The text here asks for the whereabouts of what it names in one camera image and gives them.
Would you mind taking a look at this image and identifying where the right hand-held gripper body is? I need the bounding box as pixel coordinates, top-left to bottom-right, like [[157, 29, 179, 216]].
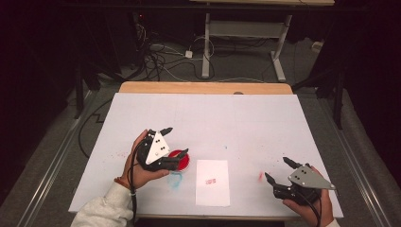
[[271, 163, 337, 206]]

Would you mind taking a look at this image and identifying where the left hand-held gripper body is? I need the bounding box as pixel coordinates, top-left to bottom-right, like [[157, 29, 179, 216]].
[[136, 128, 182, 173]]

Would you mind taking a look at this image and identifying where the person's left hand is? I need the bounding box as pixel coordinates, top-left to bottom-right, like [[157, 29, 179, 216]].
[[120, 129, 171, 191]]

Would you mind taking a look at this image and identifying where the person's right hand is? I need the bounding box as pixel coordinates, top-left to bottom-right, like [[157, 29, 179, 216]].
[[282, 166, 336, 227]]

